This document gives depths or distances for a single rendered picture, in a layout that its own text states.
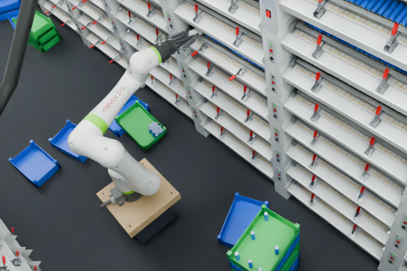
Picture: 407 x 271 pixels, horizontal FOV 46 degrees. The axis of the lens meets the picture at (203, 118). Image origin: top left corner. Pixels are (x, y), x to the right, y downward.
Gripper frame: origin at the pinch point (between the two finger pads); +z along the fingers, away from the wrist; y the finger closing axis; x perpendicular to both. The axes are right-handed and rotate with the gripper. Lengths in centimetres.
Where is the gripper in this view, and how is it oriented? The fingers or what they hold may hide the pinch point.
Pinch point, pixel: (195, 32)
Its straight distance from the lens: 240.8
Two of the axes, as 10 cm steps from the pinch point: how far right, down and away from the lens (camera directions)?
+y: -6.8, -4.9, 5.4
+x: 0.4, 7.1, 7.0
